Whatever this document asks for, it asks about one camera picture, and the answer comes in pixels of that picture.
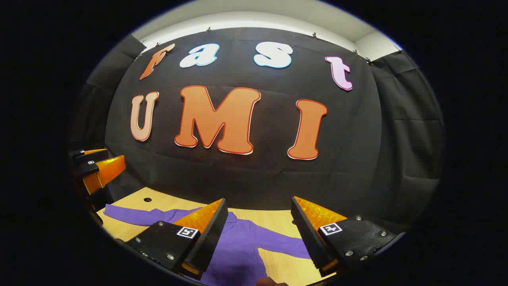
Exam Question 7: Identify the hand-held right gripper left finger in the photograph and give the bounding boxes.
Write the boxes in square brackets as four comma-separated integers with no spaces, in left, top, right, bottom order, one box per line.
[126,198,229,280]

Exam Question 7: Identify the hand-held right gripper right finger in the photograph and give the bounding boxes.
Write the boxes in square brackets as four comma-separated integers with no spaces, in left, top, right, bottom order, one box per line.
[291,196,406,278]

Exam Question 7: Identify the purple shirt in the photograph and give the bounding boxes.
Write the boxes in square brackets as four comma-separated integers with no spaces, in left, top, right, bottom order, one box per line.
[103,204,314,286]

